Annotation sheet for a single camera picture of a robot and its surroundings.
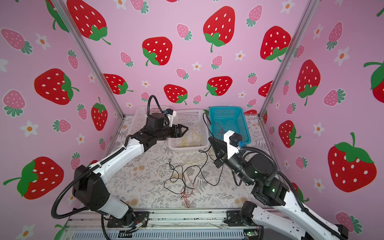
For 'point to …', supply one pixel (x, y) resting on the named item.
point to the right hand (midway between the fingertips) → (209, 137)
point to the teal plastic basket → (224, 118)
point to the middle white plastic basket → (196, 119)
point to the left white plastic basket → (136, 117)
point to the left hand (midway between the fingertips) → (185, 127)
